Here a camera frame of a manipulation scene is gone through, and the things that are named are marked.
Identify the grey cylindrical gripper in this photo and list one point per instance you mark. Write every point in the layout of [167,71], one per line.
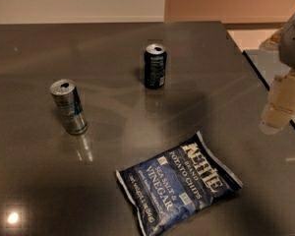
[294,42]

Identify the blue Kettle chip bag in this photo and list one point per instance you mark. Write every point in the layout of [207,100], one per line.
[177,183]

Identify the black drink can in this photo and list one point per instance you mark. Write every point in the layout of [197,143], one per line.
[155,64]

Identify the silver blue drink can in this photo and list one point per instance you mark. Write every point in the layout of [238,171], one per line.
[69,107]

